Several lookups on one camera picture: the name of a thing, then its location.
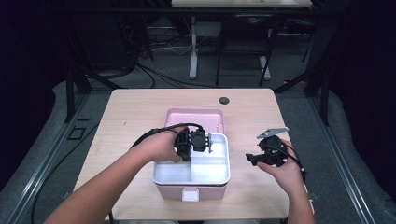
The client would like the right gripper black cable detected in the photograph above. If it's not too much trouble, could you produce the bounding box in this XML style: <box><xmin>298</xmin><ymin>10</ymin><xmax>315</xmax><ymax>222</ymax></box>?
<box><xmin>274</xmin><ymin>143</ymin><xmax>308</xmax><ymax>185</ymax></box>

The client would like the pink storage box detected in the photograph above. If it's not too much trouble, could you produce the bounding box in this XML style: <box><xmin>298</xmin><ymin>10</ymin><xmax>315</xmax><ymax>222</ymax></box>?
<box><xmin>154</xmin><ymin>107</ymin><xmax>231</xmax><ymax>203</ymax></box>

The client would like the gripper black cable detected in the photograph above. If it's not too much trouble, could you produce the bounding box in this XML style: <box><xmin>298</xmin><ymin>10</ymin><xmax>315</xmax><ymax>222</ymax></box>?
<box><xmin>274</xmin><ymin>143</ymin><xmax>308</xmax><ymax>185</ymax></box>
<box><xmin>130</xmin><ymin>122</ymin><xmax>205</xmax><ymax>149</ymax></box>

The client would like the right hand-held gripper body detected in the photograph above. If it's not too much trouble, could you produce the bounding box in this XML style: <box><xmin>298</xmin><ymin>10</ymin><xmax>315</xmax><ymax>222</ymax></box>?
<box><xmin>256</xmin><ymin>126</ymin><xmax>290</xmax><ymax>168</ymax></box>

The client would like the person's left hand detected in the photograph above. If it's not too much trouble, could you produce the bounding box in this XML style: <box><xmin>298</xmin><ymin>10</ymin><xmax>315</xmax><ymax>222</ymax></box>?
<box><xmin>130</xmin><ymin>125</ymin><xmax>190</xmax><ymax>164</ymax></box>

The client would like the person's right hand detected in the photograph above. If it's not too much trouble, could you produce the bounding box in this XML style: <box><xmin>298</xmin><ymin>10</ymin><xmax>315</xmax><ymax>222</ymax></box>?
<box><xmin>256</xmin><ymin>138</ymin><xmax>308</xmax><ymax>201</ymax></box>

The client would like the white divided tray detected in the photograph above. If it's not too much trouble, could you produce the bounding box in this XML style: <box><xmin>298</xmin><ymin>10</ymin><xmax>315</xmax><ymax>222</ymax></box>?
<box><xmin>151</xmin><ymin>133</ymin><xmax>232</xmax><ymax>187</ymax></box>

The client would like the black metal stand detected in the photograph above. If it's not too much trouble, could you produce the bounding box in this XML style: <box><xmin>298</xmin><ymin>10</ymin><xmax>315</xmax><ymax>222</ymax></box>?
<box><xmin>274</xmin><ymin>60</ymin><xmax>332</xmax><ymax>127</ymax></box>
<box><xmin>63</xmin><ymin>60</ymin><xmax>123</xmax><ymax>124</ymax></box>

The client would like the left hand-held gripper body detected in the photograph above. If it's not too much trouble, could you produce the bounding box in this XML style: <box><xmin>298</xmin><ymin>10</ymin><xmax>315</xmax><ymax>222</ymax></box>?
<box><xmin>175</xmin><ymin>127</ymin><xmax>214</xmax><ymax>162</ymax></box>

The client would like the black metal chair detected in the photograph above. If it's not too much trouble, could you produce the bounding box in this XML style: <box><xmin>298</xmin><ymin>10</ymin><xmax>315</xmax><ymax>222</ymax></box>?
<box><xmin>215</xmin><ymin>16</ymin><xmax>282</xmax><ymax>87</ymax></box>

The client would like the black floor cable bundle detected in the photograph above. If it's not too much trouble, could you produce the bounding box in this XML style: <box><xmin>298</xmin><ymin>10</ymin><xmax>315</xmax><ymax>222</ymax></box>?
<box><xmin>135</xmin><ymin>61</ymin><xmax>219</xmax><ymax>90</ymax></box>

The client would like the grey metal floor rail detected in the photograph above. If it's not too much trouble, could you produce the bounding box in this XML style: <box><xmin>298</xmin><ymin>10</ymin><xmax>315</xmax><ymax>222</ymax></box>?
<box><xmin>0</xmin><ymin>92</ymin><xmax>92</xmax><ymax>224</ymax></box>
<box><xmin>307</xmin><ymin>95</ymin><xmax>378</xmax><ymax>224</ymax></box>

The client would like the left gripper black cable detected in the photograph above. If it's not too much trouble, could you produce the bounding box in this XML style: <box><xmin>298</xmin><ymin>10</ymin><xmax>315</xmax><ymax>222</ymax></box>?
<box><xmin>130</xmin><ymin>122</ymin><xmax>205</xmax><ymax>149</ymax></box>

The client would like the white-legged desk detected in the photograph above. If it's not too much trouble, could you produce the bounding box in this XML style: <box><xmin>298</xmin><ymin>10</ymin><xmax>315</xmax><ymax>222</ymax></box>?
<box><xmin>171</xmin><ymin>0</ymin><xmax>313</xmax><ymax>81</ymax></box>

